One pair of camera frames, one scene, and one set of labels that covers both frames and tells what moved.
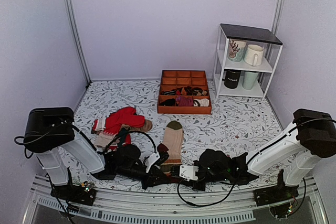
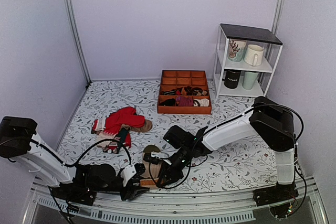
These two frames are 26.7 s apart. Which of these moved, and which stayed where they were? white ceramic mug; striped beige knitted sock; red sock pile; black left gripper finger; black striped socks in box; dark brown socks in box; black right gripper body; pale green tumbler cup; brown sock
Moved: black left gripper finger; striped beige knitted sock; black right gripper body
Stayed: white ceramic mug; black striped socks in box; dark brown socks in box; brown sock; red sock pile; pale green tumbler cup
